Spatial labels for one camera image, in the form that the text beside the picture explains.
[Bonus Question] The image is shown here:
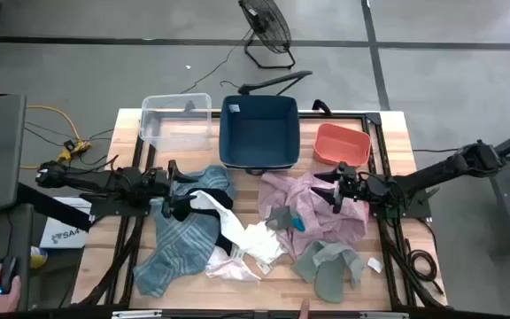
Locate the grey desk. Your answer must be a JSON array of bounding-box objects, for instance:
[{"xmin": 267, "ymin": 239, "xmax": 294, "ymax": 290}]
[{"xmin": 0, "ymin": 203, "xmax": 35, "ymax": 312}]

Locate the yellow extension cable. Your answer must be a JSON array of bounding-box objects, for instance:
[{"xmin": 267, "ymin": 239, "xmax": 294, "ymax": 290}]
[{"xmin": 0, "ymin": 74, "xmax": 92, "ymax": 172}]

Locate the white cardboard box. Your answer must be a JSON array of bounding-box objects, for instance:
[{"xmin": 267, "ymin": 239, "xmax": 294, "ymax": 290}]
[{"xmin": 38, "ymin": 197, "xmax": 93, "ymax": 250}]

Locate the black curved handle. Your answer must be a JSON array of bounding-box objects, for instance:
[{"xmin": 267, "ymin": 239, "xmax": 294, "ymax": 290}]
[{"xmin": 311, "ymin": 98, "xmax": 334, "ymax": 116}]

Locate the pink shirt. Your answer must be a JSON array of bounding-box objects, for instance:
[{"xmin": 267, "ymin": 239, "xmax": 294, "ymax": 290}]
[{"xmin": 257, "ymin": 170, "xmax": 370, "ymax": 262}]

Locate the black fan cable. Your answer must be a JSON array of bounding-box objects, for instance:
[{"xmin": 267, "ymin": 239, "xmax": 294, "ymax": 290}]
[{"xmin": 178, "ymin": 28, "xmax": 254, "ymax": 95}]

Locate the yellow round object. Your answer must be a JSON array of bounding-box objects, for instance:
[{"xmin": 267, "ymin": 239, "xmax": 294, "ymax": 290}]
[{"xmin": 29, "ymin": 245, "xmax": 49, "ymax": 270}]

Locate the blue striped cloth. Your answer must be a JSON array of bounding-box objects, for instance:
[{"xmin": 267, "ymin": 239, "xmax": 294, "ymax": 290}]
[{"xmin": 132, "ymin": 164, "xmax": 238, "ymax": 299}]

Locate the black computer mouse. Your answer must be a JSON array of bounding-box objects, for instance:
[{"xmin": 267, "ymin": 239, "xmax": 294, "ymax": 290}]
[{"xmin": 0, "ymin": 254, "xmax": 19, "ymax": 296}]

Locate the orange plastic bin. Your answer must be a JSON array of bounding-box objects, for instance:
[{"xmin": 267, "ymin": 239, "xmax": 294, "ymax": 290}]
[{"xmin": 312, "ymin": 122, "xmax": 373, "ymax": 168}]

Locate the black diagonal bar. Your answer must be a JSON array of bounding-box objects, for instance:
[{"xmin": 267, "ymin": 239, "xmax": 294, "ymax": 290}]
[{"xmin": 15, "ymin": 182, "xmax": 93, "ymax": 232}]

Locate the grey green cloth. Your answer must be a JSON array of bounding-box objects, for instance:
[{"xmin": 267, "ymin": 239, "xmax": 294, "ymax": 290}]
[{"xmin": 310, "ymin": 241, "xmax": 367, "ymax": 290}]

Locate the pale pink cloth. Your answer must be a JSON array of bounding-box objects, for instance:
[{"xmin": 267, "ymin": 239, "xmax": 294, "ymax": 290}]
[{"xmin": 204, "ymin": 245, "xmax": 263, "ymax": 284}]

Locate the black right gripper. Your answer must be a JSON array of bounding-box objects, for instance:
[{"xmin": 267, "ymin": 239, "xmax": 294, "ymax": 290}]
[{"xmin": 310, "ymin": 160, "xmax": 376, "ymax": 215}]

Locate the silver bracket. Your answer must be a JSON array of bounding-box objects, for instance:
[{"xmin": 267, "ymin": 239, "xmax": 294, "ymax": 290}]
[
  {"xmin": 111, "ymin": 309, "xmax": 163, "ymax": 319},
  {"xmin": 359, "ymin": 311, "xmax": 411, "ymax": 319}
]

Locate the sage green cloth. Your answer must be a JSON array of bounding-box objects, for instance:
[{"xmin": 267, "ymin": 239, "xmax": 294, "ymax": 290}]
[{"xmin": 290, "ymin": 240, "xmax": 348, "ymax": 305}]

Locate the black floor fan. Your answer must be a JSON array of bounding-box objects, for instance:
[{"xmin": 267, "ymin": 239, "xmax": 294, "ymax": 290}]
[{"xmin": 236, "ymin": 0, "xmax": 297, "ymax": 71}]

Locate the grey sock with teal toe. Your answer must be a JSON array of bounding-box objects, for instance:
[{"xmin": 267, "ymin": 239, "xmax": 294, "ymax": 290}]
[{"xmin": 264, "ymin": 205, "xmax": 307, "ymax": 234}]

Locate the clear plastic bin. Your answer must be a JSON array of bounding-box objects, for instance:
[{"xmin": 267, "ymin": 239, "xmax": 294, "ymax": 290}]
[{"xmin": 138, "ymin": 91, "xmax": 214, "ymax": 154}]

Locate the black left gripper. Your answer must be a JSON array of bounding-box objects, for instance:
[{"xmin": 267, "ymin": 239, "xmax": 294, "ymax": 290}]
[{"xmin": 141, "ymin": 159, "xmax": 199, "ymax": 222}]

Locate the black coiled cable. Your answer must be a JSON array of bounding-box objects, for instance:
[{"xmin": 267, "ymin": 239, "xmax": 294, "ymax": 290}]
[{"xmin": 403, "ymin": 237, "xmax": 445, "ymax": 296}]

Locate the black cloth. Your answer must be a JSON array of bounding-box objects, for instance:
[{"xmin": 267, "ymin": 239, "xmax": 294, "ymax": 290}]
[{"xmin": 173, "ymin": 188, "xmax": 237, "ymax": 257}]

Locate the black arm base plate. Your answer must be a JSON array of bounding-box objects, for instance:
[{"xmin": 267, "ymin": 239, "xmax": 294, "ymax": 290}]
[
  {"xmin": 80, "ymin": 192, "xmax": 150, "ymax": 219},
  {"xmin": 372, "ymin": 188, "xmax": 433, "ymax": 221}
]

